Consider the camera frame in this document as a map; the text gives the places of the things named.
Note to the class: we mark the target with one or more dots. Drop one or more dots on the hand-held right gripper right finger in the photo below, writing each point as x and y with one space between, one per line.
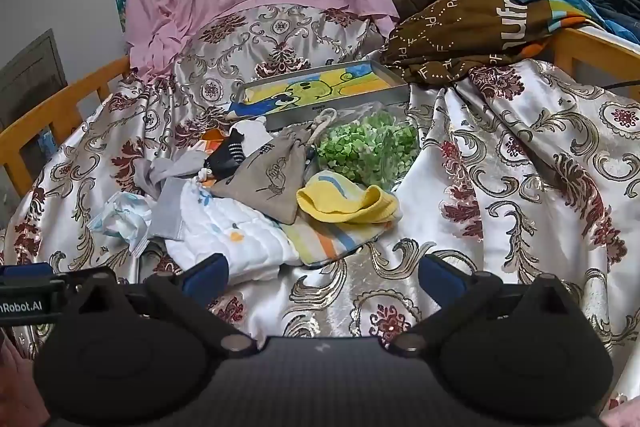
440 277

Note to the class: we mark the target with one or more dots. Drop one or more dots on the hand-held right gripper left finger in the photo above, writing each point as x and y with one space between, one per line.
205 277

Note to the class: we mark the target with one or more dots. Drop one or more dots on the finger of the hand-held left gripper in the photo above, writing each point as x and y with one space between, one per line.
25 271

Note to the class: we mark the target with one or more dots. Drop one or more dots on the white quilted cloth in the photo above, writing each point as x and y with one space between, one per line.
225 232

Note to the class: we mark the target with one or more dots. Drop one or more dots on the grey sock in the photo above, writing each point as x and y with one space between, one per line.
170 212

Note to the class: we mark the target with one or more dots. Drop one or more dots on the white blue cloth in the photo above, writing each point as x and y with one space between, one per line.
120 217

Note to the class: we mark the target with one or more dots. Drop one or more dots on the black and white sock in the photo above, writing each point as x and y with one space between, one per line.
230 157

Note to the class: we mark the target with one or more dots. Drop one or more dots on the yellow striped sock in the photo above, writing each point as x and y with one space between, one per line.
340 202

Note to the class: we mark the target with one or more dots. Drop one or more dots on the grey metal tray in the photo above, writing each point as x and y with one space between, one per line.
310 89

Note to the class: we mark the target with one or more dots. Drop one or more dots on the person's left hand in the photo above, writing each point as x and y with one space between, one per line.
15 392

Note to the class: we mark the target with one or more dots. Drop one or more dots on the floral satin blanket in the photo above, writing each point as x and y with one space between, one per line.
500 207

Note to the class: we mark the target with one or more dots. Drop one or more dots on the clear bag of green pieces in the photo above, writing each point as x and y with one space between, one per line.
365 152

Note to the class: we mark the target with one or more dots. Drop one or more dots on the grey cabinet door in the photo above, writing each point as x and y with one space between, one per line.
30 77

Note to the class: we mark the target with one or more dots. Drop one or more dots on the brown printed blanket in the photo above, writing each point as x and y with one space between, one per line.
475 32

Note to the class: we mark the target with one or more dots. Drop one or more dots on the dark blue cloth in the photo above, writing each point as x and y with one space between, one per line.
620 7

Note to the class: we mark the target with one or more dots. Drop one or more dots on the wooden bed rail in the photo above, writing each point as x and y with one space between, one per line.
30 142

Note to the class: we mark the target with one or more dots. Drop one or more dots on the wooden bed frame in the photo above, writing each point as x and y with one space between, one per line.
600 52

